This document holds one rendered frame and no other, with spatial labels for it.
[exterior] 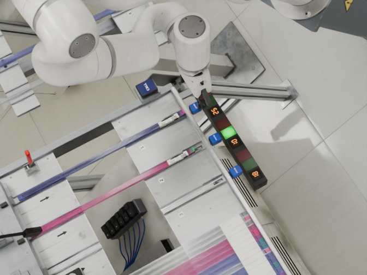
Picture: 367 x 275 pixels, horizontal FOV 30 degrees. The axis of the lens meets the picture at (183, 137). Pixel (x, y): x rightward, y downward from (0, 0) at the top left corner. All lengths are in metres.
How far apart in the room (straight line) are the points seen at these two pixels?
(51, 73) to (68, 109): 1.96
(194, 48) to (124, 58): 0.19
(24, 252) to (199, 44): 0.68
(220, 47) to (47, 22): 1.59
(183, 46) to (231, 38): 1.15
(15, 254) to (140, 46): 0.64
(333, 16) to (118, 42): 0.61
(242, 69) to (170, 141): 0.85
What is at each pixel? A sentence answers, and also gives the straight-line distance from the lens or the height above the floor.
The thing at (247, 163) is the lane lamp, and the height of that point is 0.66.
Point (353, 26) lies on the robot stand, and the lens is 1.92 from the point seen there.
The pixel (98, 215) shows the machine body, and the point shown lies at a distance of 2.30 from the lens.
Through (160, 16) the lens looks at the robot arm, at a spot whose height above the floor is 1.02.
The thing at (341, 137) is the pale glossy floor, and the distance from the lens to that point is 2.46.
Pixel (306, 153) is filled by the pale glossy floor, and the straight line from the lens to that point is 2.52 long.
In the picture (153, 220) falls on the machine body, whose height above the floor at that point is 0.62.
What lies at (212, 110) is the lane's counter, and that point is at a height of 0.66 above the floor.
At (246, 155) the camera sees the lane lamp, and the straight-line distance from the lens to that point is 1.87.
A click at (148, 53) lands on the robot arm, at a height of 1.12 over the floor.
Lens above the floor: 2.23
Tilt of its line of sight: 52 degrees down
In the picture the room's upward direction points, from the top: 91 degrees counter-clockwise
